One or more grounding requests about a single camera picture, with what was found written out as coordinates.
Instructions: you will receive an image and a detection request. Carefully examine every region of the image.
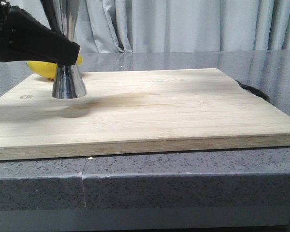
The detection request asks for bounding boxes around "grey curtain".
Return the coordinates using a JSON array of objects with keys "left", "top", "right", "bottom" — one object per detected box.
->
[{"left": 4, "top": 0, "right": 290, "bottom": 54}]

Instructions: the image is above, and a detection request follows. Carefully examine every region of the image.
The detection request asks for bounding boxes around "black board handle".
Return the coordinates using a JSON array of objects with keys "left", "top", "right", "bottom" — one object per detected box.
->
[{"left": 236, "top": 81, "right": 270, "bottom": 102}]

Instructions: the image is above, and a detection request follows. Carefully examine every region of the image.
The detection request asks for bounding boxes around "light wooden cutting board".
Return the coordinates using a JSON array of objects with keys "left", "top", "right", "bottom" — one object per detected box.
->
[{"left": 0, "top": 68, "right": 290, "bottom": 160}]

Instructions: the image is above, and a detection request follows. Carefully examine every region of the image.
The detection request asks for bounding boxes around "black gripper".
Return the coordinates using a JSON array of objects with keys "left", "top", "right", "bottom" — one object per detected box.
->
[{"left": 0, "top": 0, "right": 80, "bottom": 65}]

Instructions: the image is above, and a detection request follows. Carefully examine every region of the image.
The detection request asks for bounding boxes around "steel double-cone jigger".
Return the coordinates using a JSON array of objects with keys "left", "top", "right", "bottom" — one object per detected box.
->
[{"left": 41, "top": 0, "right": 87, "bottom": 99}]

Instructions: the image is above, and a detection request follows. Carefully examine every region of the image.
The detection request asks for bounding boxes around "yellow lemon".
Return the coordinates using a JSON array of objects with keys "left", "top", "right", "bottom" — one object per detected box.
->
[{"left": 26, "top": 54, "right": 84, "bottom": 80}]

